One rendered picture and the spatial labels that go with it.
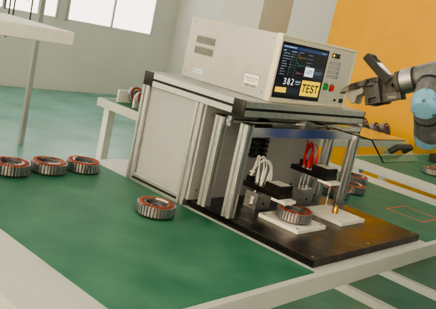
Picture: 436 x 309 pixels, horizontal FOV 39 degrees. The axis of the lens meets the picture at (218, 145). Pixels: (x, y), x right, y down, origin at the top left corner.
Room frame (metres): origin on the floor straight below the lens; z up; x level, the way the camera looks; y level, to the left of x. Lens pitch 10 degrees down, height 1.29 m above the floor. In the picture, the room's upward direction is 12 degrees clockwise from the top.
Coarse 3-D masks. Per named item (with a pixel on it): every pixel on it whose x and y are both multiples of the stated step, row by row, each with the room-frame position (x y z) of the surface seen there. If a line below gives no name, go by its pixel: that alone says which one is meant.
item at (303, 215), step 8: (280, 208) 1.77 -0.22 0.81; (288, 208) 1.83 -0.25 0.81; (296, 208) 1.83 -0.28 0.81; (304, 208) 1.83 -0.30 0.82; (280, 216) 1.77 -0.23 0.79; (288, 216) 1.75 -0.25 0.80; (296, 216) 1.75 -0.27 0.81; (304, 216) 1.75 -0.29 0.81; (312, 216) 1.79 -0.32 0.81; (296, 224) 1.75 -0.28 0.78; (304, 224) 1.76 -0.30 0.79
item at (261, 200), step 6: (246, 192) 1.89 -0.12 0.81; (252, 192) 1.87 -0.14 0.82; (258, 192) 1.88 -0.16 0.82; (246, 198) 1.88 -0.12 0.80; (258, 198) 1.86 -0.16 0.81; (264, 198) 1.88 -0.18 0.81; (270, 198) 1.91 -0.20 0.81; (246, 204) 1.88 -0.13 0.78; (252, 204) 1.86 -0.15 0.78; (258, 204) 1.87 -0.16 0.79; (264, 204) 1.89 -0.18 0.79
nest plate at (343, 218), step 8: (312, 208) 1.98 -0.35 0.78; (320, 208) 2.01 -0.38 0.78; (328, 208) 2.03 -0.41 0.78; (320, 216) 1.94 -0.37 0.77; (328, 216) 1.93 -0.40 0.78; (336, 216) 1.95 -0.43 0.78; (344, 216) 1.97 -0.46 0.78; (352, 216) 1.99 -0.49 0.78; (336, 224) 1.89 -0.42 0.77; (344, 224) 1.90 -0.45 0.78; (352, 224) 1.94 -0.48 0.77
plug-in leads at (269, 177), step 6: (258, 156) 1.90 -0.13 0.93; (264, 156) 1.91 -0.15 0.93; (258, 162) 1.90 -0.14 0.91; (264, 162) 1.87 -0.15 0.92; (270, 162) 1.90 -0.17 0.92; (258, 168) 1.89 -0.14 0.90; (270, 168) 1.89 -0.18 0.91; (252, 174) 1.91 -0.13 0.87; (258, 174) 1.89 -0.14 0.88; (264, 174) 1.91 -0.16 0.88; (270, 174) 1.88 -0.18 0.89; (252, 180) 1.90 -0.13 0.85; (258, 180) 1.89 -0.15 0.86; (264, 180) 1.91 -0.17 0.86; (270, 180) 1.90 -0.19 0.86
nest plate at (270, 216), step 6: (258, 216) 1.80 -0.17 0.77; (264, 216) 1.78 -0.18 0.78; (270, 216) 1.78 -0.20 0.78; (276, 216) 1.80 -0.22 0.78; (276, 222) 1.75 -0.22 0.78; (282, 222) 1.75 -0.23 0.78; (312, 222) 1.82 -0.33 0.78; (288, 228) 1.72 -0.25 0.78; (294, 228) 1.72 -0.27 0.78; (300, 228) 1.73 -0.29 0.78; (306, 228) 1.74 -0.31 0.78; (312, 228) 1.76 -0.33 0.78; (318, 228) 1.78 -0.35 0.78; (324, 228) 1.81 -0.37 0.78
